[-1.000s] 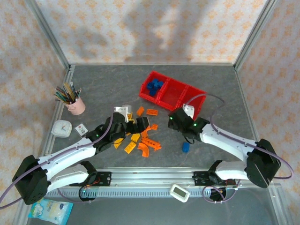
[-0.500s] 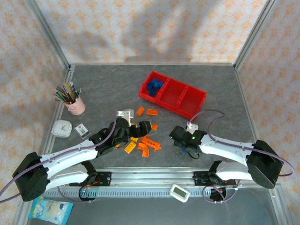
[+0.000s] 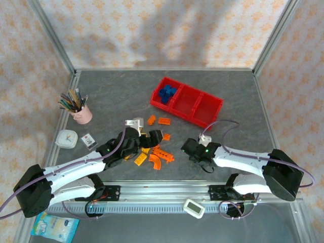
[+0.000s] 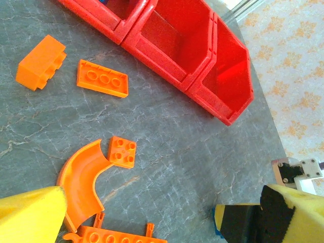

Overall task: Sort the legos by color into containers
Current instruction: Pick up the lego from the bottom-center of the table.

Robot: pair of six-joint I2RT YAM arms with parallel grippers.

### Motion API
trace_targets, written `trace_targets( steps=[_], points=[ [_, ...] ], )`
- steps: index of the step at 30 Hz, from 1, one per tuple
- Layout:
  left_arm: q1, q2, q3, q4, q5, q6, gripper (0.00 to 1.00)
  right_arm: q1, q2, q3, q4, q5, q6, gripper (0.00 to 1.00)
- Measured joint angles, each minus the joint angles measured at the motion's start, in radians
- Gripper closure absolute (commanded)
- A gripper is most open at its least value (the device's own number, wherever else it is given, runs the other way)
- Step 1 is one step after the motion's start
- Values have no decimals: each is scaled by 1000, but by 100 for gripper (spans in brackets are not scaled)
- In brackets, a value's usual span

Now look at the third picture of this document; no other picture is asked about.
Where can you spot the aluminium frame post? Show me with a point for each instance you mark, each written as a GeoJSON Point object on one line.
{"type": "Point", "coordinates": [53, 38]}
{"type": "Point", "coordinates": [274, 38]}

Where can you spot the small card box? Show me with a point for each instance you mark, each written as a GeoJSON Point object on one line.
{"type": "Point", "coordinates": [89, 141]}

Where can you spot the red plastic bin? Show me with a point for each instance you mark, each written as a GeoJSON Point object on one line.
{"type": "Point", "coordinates": [155, 100]}
{"type": "Point", "coordinates": [186, 102]}
{"type": "Point", "coordinates": [206, 110]}

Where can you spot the orange lego beam with holes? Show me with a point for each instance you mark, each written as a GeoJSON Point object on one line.
{"type": "Point", "coordinates": [164, 155]}

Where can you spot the white digital timer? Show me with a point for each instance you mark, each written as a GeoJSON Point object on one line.
{"type": "Point", "coordinates": [194, 208]}

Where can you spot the orange lego brick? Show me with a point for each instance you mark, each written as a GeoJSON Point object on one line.
{"type": "Point", "coordinates": [151, 120]}
{"type": "Point", "coordinates": [166, 137]}

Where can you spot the orange lego plate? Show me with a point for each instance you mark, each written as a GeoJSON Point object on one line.
{"type": "Point", "coordinates": [164, 121]}

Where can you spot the yellow curved slope lego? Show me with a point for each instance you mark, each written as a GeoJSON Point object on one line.
{"type": "Point", "coordinates": [127, 157]}

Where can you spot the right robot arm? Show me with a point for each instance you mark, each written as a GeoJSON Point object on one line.
{"type": "Point", "coordinates": [240, 159]}

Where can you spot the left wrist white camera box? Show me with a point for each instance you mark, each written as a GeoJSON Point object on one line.
{"type": "Point", "coordinates": [135, 124]}

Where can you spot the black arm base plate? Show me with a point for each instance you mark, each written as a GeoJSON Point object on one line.
{"type": "Point", "coordinates": [217, 193]}
{"type": "Point", "coordinates": [112, 193]}

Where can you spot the white square clock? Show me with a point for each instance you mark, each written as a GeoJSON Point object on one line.
{"type": "Point", "coordinates": [66, 138]}

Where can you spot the aluminium mounting rail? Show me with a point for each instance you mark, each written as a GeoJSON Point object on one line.
{"type": "Point", "coordinates": [164, 191]}

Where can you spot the aluminium table side rail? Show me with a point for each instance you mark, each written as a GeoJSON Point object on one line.
{"type": "Point", "coordinates": [63, 114]}
{"type": "Point", "coordinates": [268, 116]}

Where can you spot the pink cup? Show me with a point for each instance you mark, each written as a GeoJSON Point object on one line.
{"type": "Point", "coordinates": [82, 115]}

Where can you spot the blue lego brick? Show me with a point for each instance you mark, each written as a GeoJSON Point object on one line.
{"type": "Point", "coordinates": [174, 91]}
{"type": "Point", "coordinates": [168, 94]}
{"type": "Point", "coordinates": [167, 87]}
{"type": "Point", "coordinates": [165, 99]}
{"type": "Point", "coordinates": [161, 92]}

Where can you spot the blue snack packet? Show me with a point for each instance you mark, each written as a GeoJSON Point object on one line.
{"type": "Point", "coordinates": [54, 226]}

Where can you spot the yellow flat lego plate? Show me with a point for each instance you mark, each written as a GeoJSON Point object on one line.
{"type": "Point", "coordinates": [140, 159]}

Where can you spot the bundle of coloured pencils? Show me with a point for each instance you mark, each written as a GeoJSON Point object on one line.
{"type": "Point", "coordinates": [72, 101]}

